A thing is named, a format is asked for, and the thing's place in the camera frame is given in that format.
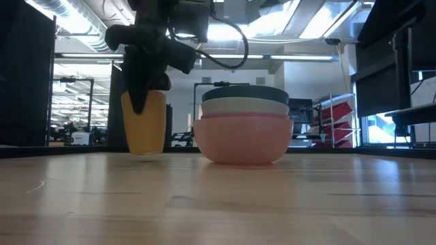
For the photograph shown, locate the hot pink bowl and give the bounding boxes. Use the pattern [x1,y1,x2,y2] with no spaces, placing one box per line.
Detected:
[200,112,291,120]

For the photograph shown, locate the dark side table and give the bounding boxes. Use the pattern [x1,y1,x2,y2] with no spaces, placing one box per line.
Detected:
[384,102,436,148]

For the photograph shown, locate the black table edge rail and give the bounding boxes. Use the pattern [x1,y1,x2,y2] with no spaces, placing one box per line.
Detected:
[0,145,436,160]

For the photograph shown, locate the dark blue bowl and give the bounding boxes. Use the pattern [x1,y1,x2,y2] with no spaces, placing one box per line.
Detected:
[201,84,290,105]

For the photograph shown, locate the white bowl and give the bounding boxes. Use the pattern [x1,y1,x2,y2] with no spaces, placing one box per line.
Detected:
[200,97,291,116]

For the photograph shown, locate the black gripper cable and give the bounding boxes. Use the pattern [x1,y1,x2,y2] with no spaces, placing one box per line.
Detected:
[196,12,250,71]

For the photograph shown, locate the orange plastic bowl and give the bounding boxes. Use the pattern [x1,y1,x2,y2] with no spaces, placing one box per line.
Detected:
[120,89,168,156]

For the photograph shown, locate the dark wheeled cart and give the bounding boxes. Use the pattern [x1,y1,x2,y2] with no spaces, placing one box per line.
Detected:
[171,130,196,148]

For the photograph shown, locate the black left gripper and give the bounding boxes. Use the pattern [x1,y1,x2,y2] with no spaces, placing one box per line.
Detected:
[104,23,198,116]

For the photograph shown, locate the light salmon pink bowl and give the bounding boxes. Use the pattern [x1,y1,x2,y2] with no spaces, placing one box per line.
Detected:
[193,116,294,166]

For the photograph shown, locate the long ceiling light bar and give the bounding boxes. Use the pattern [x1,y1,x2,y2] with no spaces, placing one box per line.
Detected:
[54,52,340,63]

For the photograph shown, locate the white box device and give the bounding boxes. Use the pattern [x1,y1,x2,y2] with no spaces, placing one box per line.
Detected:
[70,131,91,146]

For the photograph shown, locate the black window blind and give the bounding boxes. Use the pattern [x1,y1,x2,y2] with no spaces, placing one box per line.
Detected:
[349,33,412,118]

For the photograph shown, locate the tall black cabinet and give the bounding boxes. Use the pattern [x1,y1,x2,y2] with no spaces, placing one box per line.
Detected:
[0,0,57,148]

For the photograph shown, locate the metal wire rack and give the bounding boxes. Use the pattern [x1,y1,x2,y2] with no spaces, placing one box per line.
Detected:
[312,92,362,149]

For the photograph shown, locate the black frame stand with camera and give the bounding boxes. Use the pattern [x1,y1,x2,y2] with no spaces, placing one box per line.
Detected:
[193,80,251,120]
[52,76,95,134]

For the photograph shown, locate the red panels on rack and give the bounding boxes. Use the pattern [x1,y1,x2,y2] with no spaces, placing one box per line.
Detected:
[315,101,354,149]

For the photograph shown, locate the black partition panels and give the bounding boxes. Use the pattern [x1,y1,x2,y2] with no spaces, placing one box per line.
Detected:
[107,63,173,148]

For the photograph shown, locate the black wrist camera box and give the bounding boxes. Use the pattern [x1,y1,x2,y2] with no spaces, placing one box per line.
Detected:
[168,0,211,44]

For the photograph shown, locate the silver ceiling duct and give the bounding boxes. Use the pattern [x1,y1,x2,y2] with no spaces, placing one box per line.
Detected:
[25,0,113,54]

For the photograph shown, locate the black computer monitor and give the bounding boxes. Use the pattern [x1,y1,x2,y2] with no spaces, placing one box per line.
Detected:
[287,98,315,125]

